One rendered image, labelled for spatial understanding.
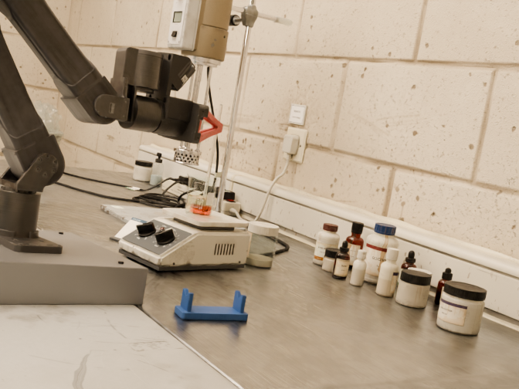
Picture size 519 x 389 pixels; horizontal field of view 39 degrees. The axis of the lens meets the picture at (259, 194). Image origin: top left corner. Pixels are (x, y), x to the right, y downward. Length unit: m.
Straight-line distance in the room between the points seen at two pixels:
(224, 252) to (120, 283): 0.34
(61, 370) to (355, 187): 1.05
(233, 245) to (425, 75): 0.56
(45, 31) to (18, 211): 0.26
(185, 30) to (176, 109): 0.51
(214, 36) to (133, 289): 0.83
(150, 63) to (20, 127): 0.23
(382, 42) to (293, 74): 0.34
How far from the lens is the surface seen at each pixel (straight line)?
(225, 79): 2.27
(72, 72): 1.14
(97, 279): 1.02
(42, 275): 0.99
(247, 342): 0.96
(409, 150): 1.60
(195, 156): 1.75
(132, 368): 0.82
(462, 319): 1.22
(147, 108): 1.19
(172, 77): 1.22
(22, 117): 1.11
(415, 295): 1.33
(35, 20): 1.13
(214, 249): 1.31
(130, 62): 1.19
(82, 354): 0.84
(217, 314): 1.03
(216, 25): 1.73
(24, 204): 1.12
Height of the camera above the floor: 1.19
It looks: 6 degrees down
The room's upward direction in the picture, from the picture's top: 10 degrees clockwise
